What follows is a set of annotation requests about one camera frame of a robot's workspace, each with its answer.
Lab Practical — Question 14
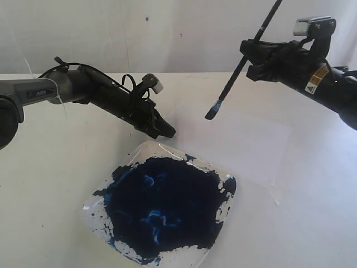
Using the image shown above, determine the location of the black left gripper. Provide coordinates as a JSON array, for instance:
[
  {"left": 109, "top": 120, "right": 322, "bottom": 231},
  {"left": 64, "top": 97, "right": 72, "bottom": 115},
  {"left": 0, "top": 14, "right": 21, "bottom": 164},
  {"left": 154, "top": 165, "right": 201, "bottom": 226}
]
[{"left": 117, "top": 94, "right": 176, "bottom": 139}]

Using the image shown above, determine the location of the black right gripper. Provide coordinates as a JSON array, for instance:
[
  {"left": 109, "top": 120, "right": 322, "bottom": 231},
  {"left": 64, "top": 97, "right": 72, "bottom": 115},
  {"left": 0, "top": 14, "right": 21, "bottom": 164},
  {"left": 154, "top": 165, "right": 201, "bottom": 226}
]
[{"left": 240, "top": 39, "right": 315, "bottom": 84}]

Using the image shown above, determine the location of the black paintbrush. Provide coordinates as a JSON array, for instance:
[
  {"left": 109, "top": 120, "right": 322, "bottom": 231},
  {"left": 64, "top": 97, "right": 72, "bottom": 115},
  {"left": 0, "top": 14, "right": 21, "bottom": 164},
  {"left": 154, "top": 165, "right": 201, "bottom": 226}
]
[{"left": 205, "top": 0, "right": 283, "bottom": 120}]

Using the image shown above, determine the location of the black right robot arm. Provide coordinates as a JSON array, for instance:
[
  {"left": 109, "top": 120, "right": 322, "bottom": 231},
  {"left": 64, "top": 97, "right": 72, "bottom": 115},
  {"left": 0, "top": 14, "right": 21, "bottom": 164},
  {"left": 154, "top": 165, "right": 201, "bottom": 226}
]
[{"left": 240, "top": 40, "right": 356, "bottom": 129}]

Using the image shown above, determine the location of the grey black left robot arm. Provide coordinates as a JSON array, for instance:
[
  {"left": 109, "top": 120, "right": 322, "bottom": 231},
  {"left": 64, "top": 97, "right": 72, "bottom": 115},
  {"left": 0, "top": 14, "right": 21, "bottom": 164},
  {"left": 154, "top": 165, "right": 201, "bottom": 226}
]
[{"left": 1, "top": 64, "right": 176, "bottom": 148}]

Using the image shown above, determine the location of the white square paint plate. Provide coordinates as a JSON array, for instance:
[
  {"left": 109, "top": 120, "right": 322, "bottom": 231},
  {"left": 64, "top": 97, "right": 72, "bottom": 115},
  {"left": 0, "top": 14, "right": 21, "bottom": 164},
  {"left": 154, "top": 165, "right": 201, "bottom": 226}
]
[{"left": 81, "top": 141, "right": 237, "bottom": 267}]

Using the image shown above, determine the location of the white paper sheet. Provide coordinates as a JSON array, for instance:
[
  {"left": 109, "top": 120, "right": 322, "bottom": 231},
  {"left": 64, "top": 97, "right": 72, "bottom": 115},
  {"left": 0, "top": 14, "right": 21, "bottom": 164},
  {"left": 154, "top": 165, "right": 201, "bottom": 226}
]
[{"left": 158, "top": 99, "right": 291, "bottom": 205}]

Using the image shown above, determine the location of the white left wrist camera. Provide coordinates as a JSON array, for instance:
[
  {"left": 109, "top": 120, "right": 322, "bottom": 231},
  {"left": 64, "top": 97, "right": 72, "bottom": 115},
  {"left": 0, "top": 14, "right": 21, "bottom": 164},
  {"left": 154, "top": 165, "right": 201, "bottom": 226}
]
[{"left": 142, "top": 73, "right": 164, "bottom": 94}]

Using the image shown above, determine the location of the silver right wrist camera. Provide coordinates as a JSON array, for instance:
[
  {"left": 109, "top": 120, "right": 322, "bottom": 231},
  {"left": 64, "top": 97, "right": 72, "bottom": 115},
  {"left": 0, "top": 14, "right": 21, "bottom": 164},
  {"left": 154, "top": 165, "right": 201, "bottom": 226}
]
[{"left": 294, "top": 16, "right": 337, "bottom": 61}]

